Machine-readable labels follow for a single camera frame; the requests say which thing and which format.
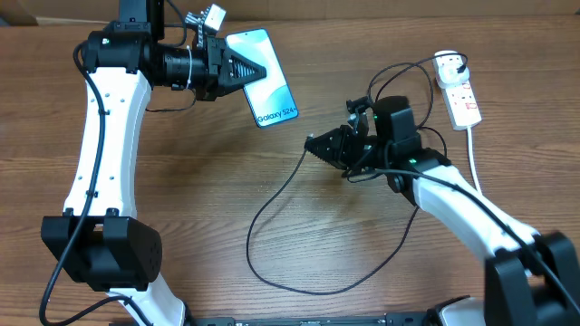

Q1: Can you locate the Samsung Galaxy smartphone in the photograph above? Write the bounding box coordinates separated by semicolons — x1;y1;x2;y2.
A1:
226;29;298;128

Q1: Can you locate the black USB charging cable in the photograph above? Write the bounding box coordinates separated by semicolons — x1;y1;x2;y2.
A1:
246;53;469;297

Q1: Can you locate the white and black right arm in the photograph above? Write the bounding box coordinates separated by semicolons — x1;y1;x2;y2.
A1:
304;96;579;325

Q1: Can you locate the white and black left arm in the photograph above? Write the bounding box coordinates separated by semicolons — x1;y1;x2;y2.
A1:
41;1;266;325

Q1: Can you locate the white charger plug adapter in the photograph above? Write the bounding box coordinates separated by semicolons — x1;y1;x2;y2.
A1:
432;50;470;89

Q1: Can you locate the white power strip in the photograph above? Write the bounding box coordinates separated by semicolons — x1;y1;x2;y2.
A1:
442;81;482;130

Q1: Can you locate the brown cardboard backdrop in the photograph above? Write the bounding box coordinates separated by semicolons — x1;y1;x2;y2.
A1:
1;0;579;25

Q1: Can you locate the white power strip cord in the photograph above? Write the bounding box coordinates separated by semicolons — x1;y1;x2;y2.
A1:
465;126;484;196

